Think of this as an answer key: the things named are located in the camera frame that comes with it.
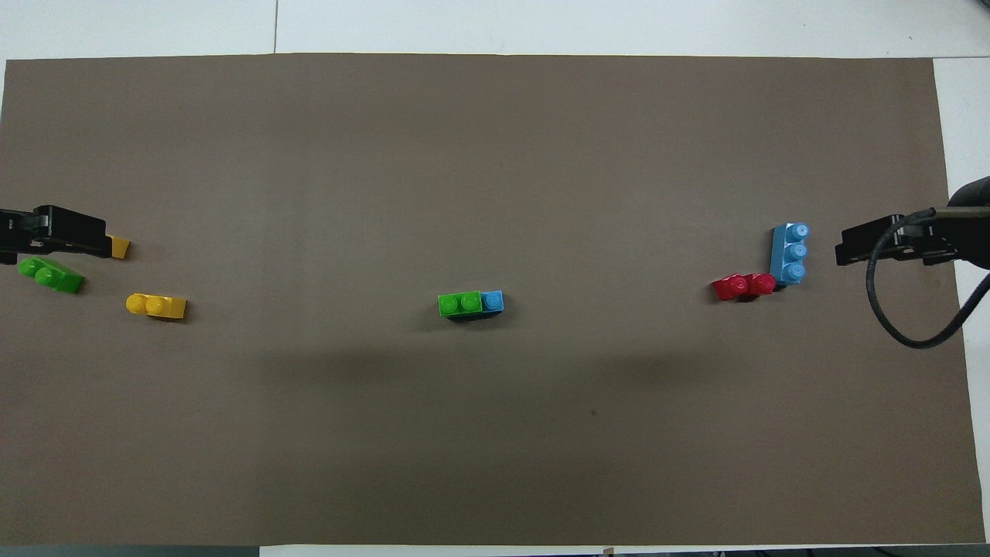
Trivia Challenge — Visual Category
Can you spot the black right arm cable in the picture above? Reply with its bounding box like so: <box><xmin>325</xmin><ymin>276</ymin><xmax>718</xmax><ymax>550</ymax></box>
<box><xmin>865</xmin><ymin>209</ymin><xmax>990</xmax><ymax>350</ymax></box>

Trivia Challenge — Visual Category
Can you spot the green two-stud toy brick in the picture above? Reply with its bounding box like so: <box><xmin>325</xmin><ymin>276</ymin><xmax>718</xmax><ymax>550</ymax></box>
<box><xmin>438</xmin><ymin>291</ymin><xmax>484</xmax><ymax>318</ymax></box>
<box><xmin>17</xmin><ymin>257</ymin><xmax>84</xmax><ymax>294</ymax></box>

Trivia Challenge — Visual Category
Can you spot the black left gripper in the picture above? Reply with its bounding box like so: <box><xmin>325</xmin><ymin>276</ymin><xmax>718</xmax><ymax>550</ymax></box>
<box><xmin>0</xmin><ymin>204</ymin><xmax>114</xmax><ymax>266</ymax></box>

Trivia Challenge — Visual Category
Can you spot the red two-stud toy brick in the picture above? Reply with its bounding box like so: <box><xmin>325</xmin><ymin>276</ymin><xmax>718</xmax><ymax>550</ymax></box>
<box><xmin>712</xmin><ymin>272</ymin><xmax>777</xmax><ymax>302</ymax></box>

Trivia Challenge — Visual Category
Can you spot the brown paper mat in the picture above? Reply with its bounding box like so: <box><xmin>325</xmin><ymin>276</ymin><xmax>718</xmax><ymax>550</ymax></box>
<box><xmin>0</xmin><ymin>53</ymin><xmax>987</xmax><ymax>547</ymax></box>

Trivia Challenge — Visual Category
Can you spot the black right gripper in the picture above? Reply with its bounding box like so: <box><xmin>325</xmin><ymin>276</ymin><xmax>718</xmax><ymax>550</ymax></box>
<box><xmin>835</xmin><ymin>176</ymin><xmax>990</xmax><ymax>268</ymax></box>

